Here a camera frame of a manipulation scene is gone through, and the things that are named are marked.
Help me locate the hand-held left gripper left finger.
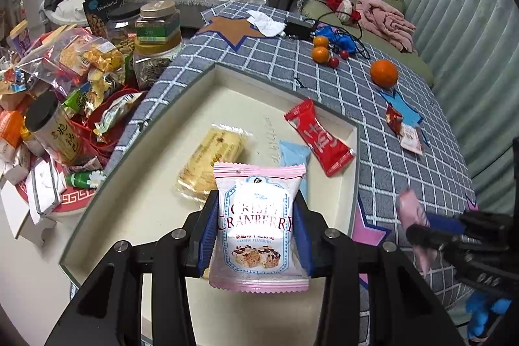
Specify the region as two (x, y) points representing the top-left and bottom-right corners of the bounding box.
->
(44, 190), (222, 346)

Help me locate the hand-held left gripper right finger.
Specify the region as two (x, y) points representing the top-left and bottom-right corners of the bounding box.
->
(294, 192), (465, 346)

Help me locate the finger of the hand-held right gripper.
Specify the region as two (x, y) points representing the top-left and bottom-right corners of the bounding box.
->
(426, 213), (468, 236)
(405, 224), (452, 250)

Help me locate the plain pink snack packet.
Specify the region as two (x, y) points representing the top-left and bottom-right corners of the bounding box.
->
(395, 188), (439, 276)

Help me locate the white pink-edged snack packet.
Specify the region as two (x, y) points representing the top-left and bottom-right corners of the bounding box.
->
(209, 163), (309, 293)

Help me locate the pale yellow cracker packet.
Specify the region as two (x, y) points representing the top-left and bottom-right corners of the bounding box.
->
(175, 123), (252, 203)

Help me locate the light blue snack packet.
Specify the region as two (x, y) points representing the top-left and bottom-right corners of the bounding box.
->
(279, 140), (312, 201)

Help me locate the red snack packet white print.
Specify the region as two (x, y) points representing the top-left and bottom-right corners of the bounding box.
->
(284, 99), (356, 177)

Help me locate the white rectangular tray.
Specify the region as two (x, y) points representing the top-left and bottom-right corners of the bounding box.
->
(59, 62), (361, 290)

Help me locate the person's right hand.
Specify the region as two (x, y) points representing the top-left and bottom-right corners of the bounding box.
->
(465, 297), (512, 342)

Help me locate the pink brick-print snack packet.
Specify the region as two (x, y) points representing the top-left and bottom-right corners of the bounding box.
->
(399, 124), (426, 156)

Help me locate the red snack packet gold print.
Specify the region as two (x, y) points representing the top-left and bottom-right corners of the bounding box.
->
(385, 105), (404, 134)

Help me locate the green bottle daisy print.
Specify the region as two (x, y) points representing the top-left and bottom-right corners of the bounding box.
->
(65, 169), (107, 189)

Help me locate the red plastic bowl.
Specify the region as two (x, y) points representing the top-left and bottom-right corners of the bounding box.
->
(81, 87), (142, 158)

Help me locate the red round patterned tray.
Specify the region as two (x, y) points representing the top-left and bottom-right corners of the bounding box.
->
(14, 161), (108, 214)

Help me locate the large orange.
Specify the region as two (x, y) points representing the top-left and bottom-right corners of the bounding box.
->
(370, 59), (399, 88)

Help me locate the sunflower seed jar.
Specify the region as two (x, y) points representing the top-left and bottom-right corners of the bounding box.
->
(133, 42), (185, 90)

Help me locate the white cardboard box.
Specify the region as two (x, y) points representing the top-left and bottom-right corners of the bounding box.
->
(0, 160), (67, 247)

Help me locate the yellow canister black lid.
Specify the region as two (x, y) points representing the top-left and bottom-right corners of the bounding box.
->
(25, 91), (88, 166)

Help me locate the pale green curtain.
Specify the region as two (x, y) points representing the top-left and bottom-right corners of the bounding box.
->
(403, 0), (519, 217)

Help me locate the blue plastic bag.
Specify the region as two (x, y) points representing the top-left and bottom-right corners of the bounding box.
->
(315, 26), (357, 53)

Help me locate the black power adapter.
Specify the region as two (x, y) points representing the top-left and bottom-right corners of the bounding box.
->
(286, 19), (317, 39)

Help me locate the pink blanket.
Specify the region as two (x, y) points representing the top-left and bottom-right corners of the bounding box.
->
(357, 0), (418, 53)

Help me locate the gold lid glass jar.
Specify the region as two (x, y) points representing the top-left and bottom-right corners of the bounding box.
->
(135, 1), (182, 47)

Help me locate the white crumpled tissue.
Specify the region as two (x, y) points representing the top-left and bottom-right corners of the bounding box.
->
(246, 9), (286, 38)

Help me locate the pile of assorted snack bags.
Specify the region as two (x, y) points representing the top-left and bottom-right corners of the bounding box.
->
(0, 22), (142, 176)

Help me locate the orange box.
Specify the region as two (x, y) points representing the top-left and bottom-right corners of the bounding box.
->
(0, 110), (25, 150)

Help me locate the black lid clear jar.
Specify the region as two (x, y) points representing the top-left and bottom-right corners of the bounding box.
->
(106, 3), (140, 47)

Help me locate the red white plush toy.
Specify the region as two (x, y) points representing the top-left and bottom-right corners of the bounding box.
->
(315, 0), (361, 24)

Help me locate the dark nut pouch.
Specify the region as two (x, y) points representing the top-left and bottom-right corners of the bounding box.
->
(83, 0), (128, 36)

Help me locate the black cable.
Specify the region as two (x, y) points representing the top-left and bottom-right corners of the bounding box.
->
(304, 18), (371, 61)

